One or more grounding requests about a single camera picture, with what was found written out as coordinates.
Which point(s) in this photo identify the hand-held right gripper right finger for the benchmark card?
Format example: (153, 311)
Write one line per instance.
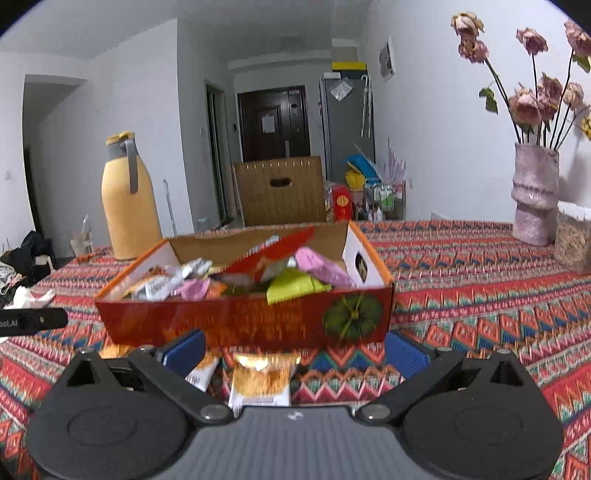
(406, 353)

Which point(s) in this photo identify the orange white snack packet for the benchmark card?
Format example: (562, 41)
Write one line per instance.
(261, 383)
(203, 374)

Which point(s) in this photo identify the red gift box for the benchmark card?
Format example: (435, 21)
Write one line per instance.
(342, 203)

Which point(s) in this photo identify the light clothes pile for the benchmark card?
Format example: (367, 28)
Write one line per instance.
(9, 279)

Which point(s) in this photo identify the red snack packet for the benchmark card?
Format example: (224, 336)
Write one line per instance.
(277, 249)

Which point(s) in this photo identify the yellow box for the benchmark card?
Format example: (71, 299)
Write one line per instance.
(348, 66)

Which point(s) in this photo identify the white umbrella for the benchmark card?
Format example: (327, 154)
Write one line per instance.
(367, 106)

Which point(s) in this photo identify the dark brown door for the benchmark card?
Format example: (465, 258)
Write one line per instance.
(251, 134)

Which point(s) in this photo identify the green white snack packet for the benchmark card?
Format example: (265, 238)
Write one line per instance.
(295, 288)

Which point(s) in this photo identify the yellow bag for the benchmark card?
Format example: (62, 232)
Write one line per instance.
(354, 180)

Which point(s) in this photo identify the bunch of dried pink roses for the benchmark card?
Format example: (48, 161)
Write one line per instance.
(526, 108)

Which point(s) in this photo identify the grey refrigerator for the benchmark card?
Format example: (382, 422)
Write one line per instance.
(341, 134)

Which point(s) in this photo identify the paper note on door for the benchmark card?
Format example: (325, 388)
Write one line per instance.
(268, 124)

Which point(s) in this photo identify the white cloth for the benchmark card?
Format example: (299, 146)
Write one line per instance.
(30, 299)

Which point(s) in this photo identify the red cardboard box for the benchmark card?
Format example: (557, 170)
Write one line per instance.
(207, 321)

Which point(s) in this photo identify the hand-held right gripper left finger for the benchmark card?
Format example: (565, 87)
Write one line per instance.
(184, 350)

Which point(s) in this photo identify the pink ceramic vase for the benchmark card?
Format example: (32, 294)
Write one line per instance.
(533, 203)

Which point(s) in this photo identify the patterned red tablecloth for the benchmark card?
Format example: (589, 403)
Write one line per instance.
(461, 300)

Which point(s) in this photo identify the wooden chair back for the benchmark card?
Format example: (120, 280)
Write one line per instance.
(258, 203)

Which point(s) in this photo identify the yellow flower sprig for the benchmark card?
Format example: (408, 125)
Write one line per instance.
(586, 127)

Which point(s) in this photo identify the clear seed container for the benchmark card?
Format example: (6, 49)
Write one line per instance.
(572, 240)

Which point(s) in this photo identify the blue plastic item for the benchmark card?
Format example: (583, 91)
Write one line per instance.
(360, 165)

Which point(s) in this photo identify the glass cup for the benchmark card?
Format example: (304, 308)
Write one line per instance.
(82, 242)

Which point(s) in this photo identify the dark clothes pile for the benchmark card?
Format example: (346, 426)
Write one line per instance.
(32, 254)

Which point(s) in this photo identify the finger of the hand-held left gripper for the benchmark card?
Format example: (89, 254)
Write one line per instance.
(44, 319)

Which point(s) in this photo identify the yellow thermos jug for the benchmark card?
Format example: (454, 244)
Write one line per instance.
(129, 217)

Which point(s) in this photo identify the pink snack packet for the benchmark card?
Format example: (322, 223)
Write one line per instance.
(194, 290)
(318, 265)

